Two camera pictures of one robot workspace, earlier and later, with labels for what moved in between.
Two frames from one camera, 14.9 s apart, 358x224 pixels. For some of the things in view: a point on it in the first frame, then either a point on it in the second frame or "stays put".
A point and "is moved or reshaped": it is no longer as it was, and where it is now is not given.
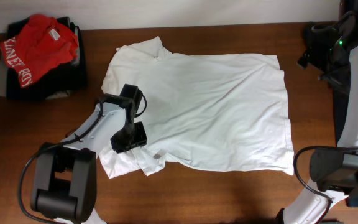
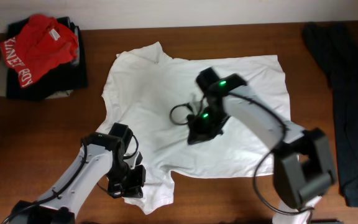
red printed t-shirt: (41, 43) stays put
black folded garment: (69, 78) stays put
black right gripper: (312, 56) → (197, 134)
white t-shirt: (223, 111) is moved or reshaped
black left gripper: (121, 145) → (135, 189)
